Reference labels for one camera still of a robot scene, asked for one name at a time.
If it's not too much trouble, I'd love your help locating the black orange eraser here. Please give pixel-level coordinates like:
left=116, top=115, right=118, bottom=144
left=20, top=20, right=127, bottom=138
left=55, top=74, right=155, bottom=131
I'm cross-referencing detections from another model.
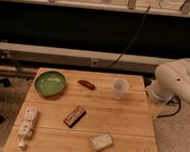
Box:
left=63, top=106, right=86, bottom=129

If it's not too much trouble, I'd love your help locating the small red-brown object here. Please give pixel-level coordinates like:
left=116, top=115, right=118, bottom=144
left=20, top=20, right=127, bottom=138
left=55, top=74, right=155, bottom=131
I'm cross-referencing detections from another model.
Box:
left=78, top=80, right=96, bottom=90

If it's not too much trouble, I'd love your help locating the black hanging cable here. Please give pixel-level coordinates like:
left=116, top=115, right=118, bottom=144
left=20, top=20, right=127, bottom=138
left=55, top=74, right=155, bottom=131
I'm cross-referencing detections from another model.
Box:
left=107, top=1, right=152, bottom=72

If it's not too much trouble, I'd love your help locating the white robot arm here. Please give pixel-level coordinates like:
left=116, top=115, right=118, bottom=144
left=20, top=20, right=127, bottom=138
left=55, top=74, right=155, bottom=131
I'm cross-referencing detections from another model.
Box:
left=147, top=58, right=190, bottom=105

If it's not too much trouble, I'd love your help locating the green bowl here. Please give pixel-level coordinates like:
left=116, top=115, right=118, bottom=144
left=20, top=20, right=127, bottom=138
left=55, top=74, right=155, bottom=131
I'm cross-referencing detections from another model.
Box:
left=34, top=70, right=67, bottom=97

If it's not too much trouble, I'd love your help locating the white tube bottle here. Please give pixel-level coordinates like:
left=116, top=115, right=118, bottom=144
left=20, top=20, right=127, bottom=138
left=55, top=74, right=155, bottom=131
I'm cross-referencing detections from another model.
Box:
left=18, top=107, right=39, bottom=150

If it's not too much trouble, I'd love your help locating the wooden cutting board table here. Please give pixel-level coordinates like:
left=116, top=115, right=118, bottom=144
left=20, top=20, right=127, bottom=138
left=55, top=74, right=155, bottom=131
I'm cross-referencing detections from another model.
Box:
left=3, top=70, right=158, bottom=152

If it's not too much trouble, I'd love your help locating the white sponge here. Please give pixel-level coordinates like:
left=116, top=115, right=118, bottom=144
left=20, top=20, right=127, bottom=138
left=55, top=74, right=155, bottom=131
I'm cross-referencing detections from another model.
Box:
left=90, top=132, right=113, bottom=152

